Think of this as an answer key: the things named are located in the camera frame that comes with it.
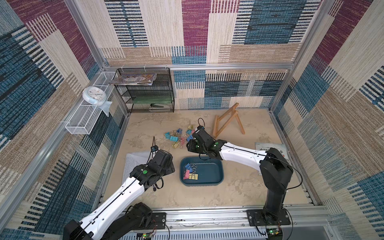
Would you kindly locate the olive yellow binder clip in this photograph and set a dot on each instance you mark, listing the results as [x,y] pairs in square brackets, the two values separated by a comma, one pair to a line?
[190,126]

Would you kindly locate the black wire mesh shelf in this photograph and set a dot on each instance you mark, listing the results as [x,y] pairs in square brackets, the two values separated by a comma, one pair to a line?
[138,99]

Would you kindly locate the white paper document pouch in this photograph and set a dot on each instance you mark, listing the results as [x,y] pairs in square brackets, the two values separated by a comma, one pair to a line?
[133,160]

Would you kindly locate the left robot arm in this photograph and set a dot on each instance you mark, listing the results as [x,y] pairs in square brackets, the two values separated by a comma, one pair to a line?
[115,217]

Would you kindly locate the colourful history picture book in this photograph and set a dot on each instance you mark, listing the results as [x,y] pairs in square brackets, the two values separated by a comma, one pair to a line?
[281,148]

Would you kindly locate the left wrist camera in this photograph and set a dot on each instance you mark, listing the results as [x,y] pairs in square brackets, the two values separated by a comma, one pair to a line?
[154,148]

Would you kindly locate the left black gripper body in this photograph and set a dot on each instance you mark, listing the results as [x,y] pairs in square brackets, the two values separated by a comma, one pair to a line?
[169,168]

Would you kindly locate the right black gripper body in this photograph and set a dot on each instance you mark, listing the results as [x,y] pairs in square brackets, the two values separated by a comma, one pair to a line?
[193,145]

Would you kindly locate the pink binder clip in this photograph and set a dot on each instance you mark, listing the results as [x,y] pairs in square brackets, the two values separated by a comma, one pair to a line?
[186,175]
[182,141]

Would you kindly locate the white round clock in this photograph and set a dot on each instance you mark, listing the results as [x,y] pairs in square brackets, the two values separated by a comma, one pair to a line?
[94,96]

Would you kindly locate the white wire wall basket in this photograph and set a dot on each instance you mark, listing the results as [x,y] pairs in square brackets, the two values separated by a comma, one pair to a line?
[83,118]

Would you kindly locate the wooden easel stand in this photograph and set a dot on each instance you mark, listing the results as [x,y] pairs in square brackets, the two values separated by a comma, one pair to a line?
[233,115]

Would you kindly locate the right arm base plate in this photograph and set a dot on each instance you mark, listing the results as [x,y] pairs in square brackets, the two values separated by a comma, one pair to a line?
[260,218]

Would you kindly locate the teal plastic storage box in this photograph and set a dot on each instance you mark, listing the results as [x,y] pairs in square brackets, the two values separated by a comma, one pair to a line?
[210,171]

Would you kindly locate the magazine on shelf top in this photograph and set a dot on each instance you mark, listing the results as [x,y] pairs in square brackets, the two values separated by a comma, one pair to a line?
[134,80]

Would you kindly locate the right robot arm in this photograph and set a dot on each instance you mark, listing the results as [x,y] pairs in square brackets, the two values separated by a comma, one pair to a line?
[275,170]

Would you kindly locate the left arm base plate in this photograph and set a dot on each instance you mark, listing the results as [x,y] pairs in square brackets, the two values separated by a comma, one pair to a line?
[140,222]

